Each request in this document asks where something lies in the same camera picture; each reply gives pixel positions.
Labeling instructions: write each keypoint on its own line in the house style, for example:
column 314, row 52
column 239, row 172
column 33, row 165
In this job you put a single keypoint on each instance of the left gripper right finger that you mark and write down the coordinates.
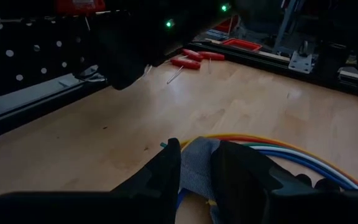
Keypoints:
column 241, row 177

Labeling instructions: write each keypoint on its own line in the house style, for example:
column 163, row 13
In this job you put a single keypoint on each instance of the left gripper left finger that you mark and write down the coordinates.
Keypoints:
column 166, row 177

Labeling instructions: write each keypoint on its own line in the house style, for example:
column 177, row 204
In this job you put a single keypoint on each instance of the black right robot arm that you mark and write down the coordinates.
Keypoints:
column 197, row 12

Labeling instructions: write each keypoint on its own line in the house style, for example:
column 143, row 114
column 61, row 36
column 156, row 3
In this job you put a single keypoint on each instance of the red bin rack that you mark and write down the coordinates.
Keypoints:
column 79, row 5

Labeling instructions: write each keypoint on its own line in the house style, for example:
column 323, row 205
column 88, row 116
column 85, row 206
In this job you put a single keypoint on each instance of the red floor crate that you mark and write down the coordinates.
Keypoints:
column 228, row 25

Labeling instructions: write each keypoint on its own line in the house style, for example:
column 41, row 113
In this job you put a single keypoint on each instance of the red and black case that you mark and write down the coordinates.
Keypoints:
column 242, row 44

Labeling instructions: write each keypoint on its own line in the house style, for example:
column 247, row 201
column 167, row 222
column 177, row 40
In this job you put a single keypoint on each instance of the grey desk leg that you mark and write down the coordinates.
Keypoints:
column 286, row 21

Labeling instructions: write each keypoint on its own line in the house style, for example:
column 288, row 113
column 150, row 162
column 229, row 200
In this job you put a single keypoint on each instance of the black aluminium table frame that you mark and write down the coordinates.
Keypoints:
column 259, row 62

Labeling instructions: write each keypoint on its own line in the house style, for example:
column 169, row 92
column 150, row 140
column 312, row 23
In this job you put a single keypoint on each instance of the silver mounting bracket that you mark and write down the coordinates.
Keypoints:
column 300, row 63

